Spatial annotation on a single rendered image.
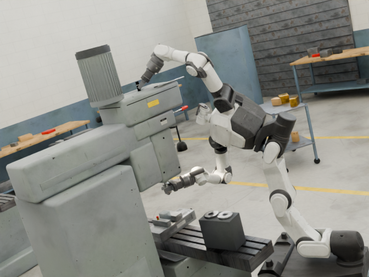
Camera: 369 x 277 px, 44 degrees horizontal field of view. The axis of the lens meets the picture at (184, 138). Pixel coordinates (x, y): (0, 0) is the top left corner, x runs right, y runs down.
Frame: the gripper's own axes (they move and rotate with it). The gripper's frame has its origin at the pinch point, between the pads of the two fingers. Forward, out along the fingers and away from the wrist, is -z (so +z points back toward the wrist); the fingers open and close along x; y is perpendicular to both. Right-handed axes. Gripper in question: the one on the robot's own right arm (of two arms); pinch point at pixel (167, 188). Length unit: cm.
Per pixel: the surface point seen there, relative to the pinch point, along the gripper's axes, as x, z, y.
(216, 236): 40.6, 10.3, 24.3
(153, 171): 17.7, -9.3, -19.4
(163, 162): 11.3, -0.4, -20.5
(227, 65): -521, 306, 0
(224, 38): -517, 310, -49
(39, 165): 45, -69, -51
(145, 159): 19.0, -12.0, -28.1
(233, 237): 50, 17, 24
